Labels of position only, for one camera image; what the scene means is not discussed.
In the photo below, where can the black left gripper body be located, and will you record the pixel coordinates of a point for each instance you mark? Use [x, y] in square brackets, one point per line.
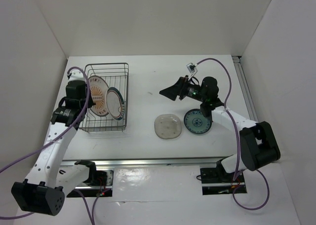
[85, 99]

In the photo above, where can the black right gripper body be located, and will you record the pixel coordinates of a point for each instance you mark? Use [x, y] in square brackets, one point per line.
[195, 93]

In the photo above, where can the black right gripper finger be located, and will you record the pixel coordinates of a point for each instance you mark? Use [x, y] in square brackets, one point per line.
[179, 84]
[171, 93]

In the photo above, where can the blue floral teal plate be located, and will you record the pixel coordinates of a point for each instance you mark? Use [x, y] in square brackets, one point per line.
[196, 123]

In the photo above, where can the clear glass square plate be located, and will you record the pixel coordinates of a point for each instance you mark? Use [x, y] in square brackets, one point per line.
[168, 126]

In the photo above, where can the orange sunburst white plate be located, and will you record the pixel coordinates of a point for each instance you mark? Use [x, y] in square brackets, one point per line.
[98, 90]

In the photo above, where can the green red rimmed white plate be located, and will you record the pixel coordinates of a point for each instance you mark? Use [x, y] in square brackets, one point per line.
[115, 103]

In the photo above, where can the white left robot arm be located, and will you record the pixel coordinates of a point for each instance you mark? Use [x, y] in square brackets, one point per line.
[45, 187]

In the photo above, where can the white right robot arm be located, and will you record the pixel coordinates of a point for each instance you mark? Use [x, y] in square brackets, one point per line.
[256, 142]

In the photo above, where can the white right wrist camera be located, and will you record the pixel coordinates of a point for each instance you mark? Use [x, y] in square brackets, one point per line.
[192, 68]

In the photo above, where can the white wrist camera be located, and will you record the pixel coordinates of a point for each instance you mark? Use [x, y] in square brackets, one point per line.
[192, 68]
[75, 75]

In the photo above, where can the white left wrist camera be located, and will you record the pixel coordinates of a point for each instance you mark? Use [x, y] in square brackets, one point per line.
[75, 75]

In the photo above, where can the aluminium side rail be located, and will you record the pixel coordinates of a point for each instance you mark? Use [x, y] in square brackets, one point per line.
[245, 88]

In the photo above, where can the grey wire dish rack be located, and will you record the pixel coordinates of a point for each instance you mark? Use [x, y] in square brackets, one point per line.
[115, 75]

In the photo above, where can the aluminium front rail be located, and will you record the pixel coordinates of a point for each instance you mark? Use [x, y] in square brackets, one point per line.
[156, 162]

